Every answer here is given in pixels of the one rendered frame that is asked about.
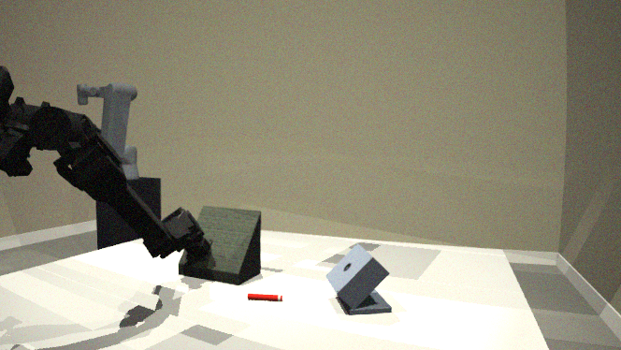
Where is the dark red peg with grey band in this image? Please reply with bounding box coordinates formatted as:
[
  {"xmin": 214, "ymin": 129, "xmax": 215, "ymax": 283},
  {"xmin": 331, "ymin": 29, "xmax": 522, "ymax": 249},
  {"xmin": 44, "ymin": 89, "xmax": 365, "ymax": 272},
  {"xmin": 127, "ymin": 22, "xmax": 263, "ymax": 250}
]
[{"xmin": 248, "ymin": 294, "xmax": 282, "ymax": 301}]

